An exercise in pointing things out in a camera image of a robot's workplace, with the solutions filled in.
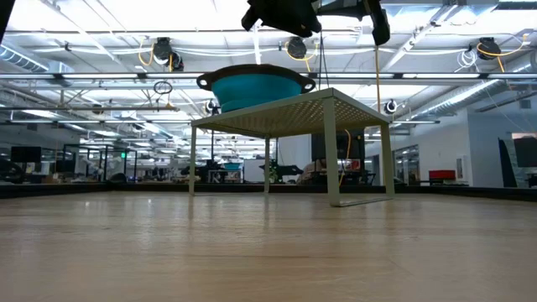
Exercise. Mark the person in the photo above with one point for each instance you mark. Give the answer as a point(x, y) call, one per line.
point(310, 172)

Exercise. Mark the red box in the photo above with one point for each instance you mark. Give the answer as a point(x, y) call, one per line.
point(441, 175)

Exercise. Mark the silver ventilation duct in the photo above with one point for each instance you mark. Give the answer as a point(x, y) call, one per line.
point(21, 58)
point(436, 107)

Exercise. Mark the black cabinet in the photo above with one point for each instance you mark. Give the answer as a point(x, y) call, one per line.
point(356, 142)

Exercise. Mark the black monitor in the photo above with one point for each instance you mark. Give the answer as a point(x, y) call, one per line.
point(26, 155)

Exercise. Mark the blue grey collapsible colander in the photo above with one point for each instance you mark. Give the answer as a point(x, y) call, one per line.
point(256, 90)

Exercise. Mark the pale green perforated metal rack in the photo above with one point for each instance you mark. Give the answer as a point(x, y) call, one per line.
point(293, 121)

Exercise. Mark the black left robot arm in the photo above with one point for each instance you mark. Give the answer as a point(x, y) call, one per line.
point(5, 17)

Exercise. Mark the black aluminium frame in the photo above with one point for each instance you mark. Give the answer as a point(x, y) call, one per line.
point(38, 190)

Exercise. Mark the background black robot arm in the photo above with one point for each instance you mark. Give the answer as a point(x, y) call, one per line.
point(287, 170)

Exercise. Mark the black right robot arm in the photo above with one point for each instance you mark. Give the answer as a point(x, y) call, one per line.
point(356, 9)

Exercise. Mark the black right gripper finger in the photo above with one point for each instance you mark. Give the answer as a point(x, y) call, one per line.
point(248, 21)

